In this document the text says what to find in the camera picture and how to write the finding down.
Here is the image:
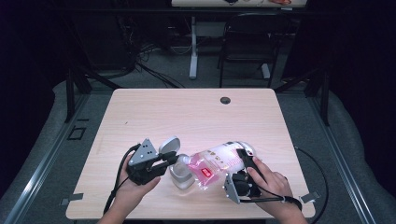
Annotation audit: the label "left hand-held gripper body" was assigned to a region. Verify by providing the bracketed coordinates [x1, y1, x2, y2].
[125, 138, 159, 186]

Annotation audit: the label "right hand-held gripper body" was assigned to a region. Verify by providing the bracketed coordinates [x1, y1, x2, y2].
[222, 172, 262, 204]

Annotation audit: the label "white lidded seasoning container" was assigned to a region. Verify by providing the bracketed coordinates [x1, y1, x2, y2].
[158, 134, 196, 190]

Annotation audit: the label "red and white sugar bag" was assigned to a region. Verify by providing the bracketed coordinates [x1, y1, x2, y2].
[181, 140, 257, 191]

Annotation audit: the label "person's right hand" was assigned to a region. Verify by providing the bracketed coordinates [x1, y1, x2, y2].
[246, 156, 297, 218]

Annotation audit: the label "person's left hand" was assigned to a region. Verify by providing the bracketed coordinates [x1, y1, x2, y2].
[113, 158, 162, 213]

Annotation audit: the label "grey tape strip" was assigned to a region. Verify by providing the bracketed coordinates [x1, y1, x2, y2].
[299, 190, 321, 204]
[60, 192, 84, 207]

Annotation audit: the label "black metal stand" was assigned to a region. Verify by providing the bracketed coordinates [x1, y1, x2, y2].
[64, 66, 122, 123]
[274, 66, 331, 127]

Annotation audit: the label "white desk leg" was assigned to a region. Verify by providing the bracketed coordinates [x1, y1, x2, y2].
[189, 15, 199, 80]

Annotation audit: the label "black folding chair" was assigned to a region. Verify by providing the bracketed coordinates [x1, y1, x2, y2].
[217, 12, 292, 89]

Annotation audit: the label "light background desk top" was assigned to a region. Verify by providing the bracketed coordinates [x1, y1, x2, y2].
[171, 0, 309, 8]

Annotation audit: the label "right hand-held gripper cable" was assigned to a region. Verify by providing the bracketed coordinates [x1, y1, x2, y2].
[239, 185, 303, 213]

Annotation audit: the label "hand-held gripper cable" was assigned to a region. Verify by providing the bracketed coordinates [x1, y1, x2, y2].
[103, 143, 142, 216]
[239, 185, 303, 213]

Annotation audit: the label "left hand-held gripper cable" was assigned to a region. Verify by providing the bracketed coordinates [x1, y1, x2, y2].
[103, 143, 142, 216]

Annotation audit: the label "black floor cables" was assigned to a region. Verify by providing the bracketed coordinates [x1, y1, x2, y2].
[134, 43, 186, 90]

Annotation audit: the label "black cable beside table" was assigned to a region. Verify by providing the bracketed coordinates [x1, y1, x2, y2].
[293, 146, 330, 224]

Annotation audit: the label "aluminium floor rail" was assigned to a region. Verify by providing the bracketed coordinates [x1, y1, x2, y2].
[3, 92, 92, 224]
[306, 92, 377, 224]

